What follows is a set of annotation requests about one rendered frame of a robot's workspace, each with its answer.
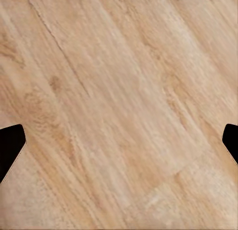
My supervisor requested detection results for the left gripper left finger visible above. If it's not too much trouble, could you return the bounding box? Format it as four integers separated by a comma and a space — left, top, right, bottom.
0, 124, 26, 183

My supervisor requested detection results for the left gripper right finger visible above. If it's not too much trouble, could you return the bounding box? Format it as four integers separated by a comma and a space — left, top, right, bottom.
222, 124, 238, 164

